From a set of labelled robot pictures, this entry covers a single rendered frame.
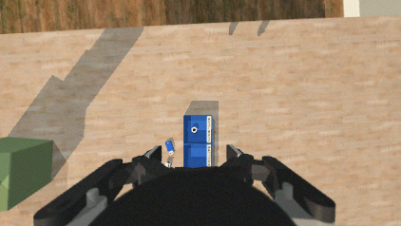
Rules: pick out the blue usb stick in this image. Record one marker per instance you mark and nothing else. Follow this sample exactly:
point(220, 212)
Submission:
point(169, 147)

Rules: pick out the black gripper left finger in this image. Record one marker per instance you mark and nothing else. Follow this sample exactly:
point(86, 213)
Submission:
point(82, 202)

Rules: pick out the blue three-compartment bin rack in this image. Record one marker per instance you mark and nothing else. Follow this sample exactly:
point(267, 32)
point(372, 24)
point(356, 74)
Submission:
point(197, 147)

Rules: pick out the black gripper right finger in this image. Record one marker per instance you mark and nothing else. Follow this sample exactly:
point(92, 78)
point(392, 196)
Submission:
point(305, 204)

